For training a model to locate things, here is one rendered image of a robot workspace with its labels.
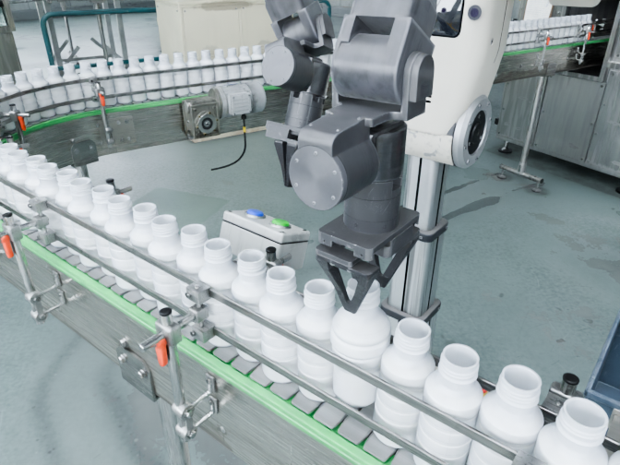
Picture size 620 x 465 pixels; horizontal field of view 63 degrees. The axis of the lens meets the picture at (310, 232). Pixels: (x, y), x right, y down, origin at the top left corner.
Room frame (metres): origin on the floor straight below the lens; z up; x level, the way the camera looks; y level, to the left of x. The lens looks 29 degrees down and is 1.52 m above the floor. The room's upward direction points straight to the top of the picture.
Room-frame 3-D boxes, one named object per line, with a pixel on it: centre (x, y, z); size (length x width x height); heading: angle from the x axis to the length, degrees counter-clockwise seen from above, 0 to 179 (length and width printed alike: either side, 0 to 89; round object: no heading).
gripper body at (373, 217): (0.47, -0.06, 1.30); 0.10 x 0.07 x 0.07; 142
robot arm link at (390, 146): (0.47, -0.06, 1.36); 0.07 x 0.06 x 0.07; 143
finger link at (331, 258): (0.46, -0.05, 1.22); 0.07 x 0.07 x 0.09; 52
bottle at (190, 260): (0.66, 0.17, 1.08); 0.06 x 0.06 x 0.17
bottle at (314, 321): (0.51, -0.01, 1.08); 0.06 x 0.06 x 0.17
